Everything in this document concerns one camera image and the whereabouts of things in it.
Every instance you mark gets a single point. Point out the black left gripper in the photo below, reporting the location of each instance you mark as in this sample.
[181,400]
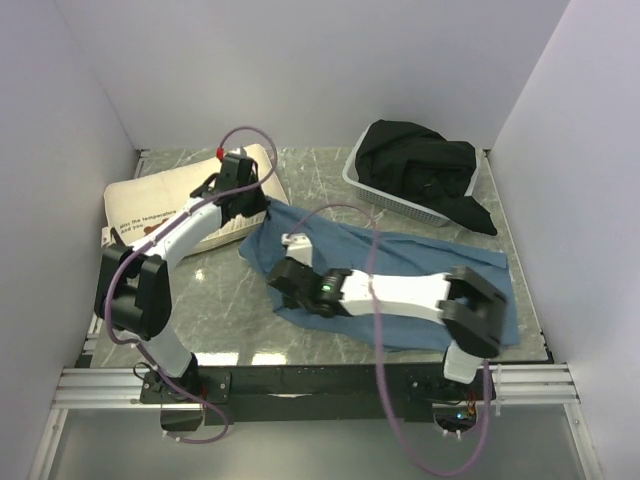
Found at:
[261,204]

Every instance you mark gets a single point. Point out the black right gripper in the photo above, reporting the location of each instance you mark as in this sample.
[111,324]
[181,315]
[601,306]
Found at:
[291,303]

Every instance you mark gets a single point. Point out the blue fabric pillowcase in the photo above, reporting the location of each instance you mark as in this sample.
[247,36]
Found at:
[338,245]

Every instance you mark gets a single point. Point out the cream pillow with bear print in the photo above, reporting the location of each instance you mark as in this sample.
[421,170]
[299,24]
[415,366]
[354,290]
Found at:
[135,208]

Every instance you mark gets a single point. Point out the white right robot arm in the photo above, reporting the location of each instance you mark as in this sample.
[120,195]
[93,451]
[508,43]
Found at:
[471,309]

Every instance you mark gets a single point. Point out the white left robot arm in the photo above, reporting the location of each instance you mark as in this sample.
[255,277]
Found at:
[133,292]

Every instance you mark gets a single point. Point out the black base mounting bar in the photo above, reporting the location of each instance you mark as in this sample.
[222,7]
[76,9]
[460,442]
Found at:
[332,392]

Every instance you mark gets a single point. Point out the black cloth in basket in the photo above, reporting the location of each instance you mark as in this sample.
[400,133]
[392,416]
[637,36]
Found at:
[425,165]

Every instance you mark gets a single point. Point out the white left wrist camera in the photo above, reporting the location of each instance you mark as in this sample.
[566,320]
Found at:
[222,152]

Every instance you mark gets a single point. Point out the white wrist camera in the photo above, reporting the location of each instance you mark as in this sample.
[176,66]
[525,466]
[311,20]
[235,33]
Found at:
[222,152]
[298,247]

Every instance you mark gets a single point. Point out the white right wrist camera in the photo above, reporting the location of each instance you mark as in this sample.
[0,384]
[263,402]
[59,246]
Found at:
[298,247]

